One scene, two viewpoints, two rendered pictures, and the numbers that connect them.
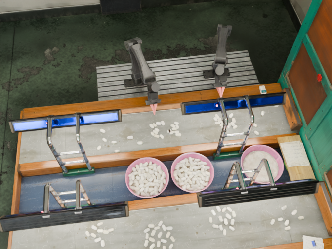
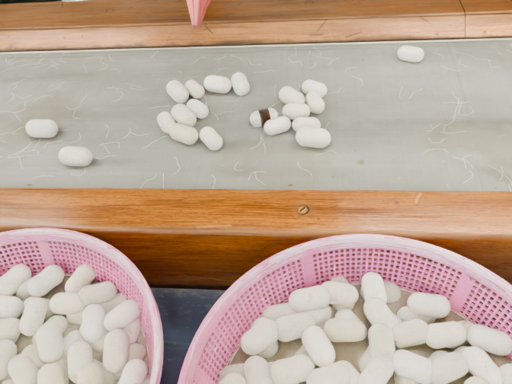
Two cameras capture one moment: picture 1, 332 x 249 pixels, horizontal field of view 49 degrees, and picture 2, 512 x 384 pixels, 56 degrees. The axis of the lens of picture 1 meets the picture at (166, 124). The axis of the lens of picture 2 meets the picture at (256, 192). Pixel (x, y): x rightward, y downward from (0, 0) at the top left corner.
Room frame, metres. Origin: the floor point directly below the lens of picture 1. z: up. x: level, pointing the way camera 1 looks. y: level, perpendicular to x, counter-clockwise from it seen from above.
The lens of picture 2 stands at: (0.79, -0.14, 1.08)
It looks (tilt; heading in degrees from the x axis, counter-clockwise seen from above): 46 degrees down; 18
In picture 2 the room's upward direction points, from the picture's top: 7 degrees counter-clockwise
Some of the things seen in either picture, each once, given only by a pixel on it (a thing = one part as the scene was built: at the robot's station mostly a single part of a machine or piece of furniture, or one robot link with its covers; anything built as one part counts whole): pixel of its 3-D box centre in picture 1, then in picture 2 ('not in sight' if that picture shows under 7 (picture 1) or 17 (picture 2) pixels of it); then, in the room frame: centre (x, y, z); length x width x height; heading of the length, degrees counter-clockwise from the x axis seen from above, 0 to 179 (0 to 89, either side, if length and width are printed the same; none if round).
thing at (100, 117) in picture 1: (66, 118); not in sight; (1.10, 0.57, 1.08); 0.62 x 0.08 x 0.07; 98
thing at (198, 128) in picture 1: (159, 130); (213, 117); (1.23, 0.04, 0.73); 1.81 x 0.30 x 0.02; 98
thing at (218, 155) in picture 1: (230, 128); not in sight; (1.15, -0.40, 0.90); 0.20 x 0.19 x 0.45; 98
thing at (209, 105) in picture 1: (233, 101); not in sight; (1.23, -0.40, 1.08); 0.62 x 0.08 x 0.07; 98
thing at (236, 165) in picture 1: (246, 189); not in sight; (0.76, -0.46, 0.90); 0.20 x 0.19 x 0.45; 98
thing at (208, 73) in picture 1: (217, 70); not in sight; (1.77, -0.38, 0.71); 0.20 x 0.07 x 0.08; 99
